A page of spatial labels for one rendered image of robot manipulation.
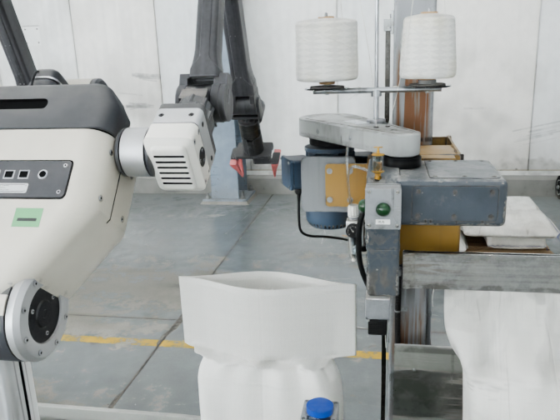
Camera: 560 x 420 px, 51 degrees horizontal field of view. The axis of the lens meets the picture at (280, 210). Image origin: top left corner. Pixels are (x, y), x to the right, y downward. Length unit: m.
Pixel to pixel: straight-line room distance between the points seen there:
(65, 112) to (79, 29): 6.16
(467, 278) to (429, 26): 0.62
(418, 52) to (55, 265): 0.98
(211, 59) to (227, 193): 5.19
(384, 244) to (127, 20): 5.95
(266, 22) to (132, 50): 1.57
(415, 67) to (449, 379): 0.94
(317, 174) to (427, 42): 0.47
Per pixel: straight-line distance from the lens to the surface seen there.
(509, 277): 1.54
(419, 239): 1.62
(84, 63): 7.27
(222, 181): 6.36
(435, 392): 1.93
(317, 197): 1.70
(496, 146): 6.61
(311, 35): 1.53
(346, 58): 1.53
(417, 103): 1.75
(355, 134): 1.50
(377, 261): 1.33
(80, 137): 1.08
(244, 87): 1.52
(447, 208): 1.30
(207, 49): 1.23
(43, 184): 1.06
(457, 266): 1.51
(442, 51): 1.53
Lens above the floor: 1.62
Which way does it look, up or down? 16 degrees down
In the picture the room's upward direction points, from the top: 2 degrees counter-clockwise
